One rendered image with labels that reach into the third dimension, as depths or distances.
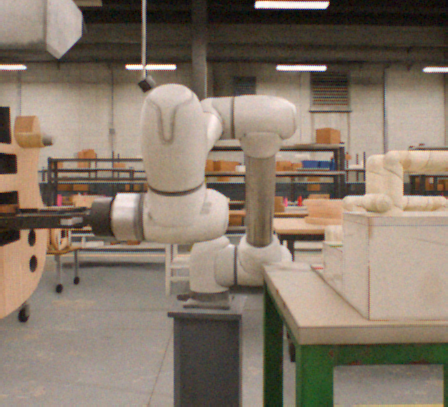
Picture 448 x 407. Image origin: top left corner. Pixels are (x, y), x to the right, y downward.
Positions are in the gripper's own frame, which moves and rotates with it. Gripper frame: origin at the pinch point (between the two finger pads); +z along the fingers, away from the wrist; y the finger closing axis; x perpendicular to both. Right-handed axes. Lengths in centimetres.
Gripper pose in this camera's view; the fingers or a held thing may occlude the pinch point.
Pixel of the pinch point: (8, 218)
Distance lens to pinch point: 85.3
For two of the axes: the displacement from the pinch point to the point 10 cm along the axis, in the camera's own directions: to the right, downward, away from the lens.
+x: -0.1, -10.0, -0.5
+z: -10.0, 0.1, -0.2
